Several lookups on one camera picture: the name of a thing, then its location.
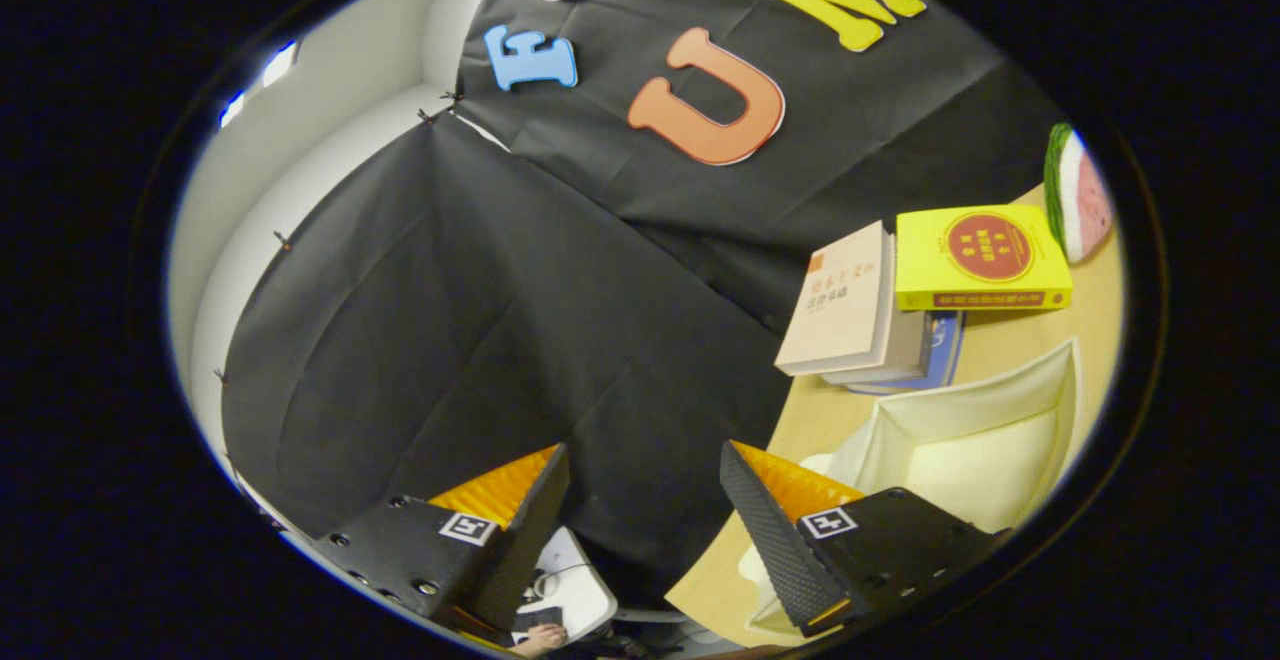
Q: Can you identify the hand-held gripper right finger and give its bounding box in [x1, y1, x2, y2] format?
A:
[719, 440, 1011, 639]

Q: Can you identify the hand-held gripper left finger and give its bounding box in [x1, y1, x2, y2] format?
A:
[310, 443, 571, 641]

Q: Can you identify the beige translucent storage box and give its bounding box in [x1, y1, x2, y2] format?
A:
[738, 338, 1086, 641]

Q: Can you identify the white flat side table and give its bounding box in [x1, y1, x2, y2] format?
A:
[515, 527, 619, 641]

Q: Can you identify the black backdrop cloth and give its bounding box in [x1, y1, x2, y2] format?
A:
[220, 0, 1066, 606]

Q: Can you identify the beige book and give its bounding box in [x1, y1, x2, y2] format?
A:
[774, 220, 931, 386]

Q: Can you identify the blue book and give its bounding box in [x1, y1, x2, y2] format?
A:
[845, 310, 966, 396]

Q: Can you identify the yellow book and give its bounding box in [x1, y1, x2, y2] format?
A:
[894, 204, 1074, 312]

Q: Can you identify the watermelon slice plush toy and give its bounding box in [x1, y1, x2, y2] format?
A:
[1043, 122, 1114, 264]

